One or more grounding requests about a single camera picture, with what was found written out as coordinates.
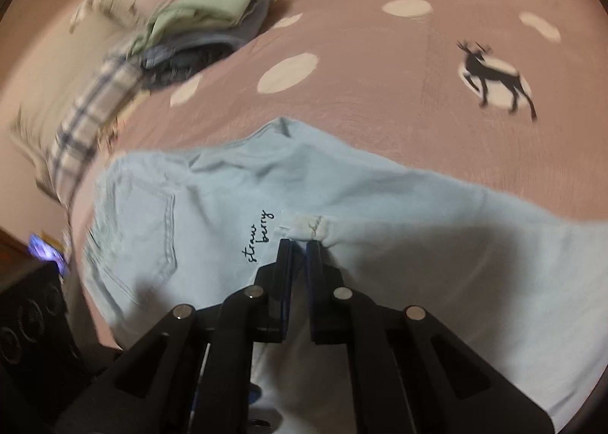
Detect plaid pillow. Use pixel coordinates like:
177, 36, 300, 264
47, 54, 143, 202

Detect grey-blue folded garment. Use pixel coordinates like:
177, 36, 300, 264
140, 0, 272, 69

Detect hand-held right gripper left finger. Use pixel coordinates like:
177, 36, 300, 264
53, 238, 296, 434

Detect dark folded garment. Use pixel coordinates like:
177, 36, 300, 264
142, 47, 233, 93

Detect mauve polka dot blanket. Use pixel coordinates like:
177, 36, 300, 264
62, 0, 608, 349

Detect green folded garment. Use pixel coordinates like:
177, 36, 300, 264
130, 0, 267, 55

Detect light blue strawberry pants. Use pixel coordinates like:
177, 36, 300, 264
83, 117, 608, 434

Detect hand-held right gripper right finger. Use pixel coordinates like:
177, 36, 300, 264
305, 240, 556, 434

